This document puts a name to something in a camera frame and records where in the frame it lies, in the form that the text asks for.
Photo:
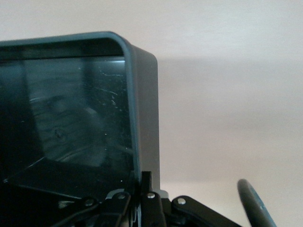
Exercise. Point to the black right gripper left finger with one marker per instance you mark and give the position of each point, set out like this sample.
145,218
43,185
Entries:
113,208

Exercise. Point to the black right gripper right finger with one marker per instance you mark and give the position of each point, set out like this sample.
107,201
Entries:
151,208

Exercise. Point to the black plastic box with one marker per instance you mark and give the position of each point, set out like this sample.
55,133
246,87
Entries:
71,106

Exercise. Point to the brown table cloth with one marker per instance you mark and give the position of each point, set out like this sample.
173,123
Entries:
225,94

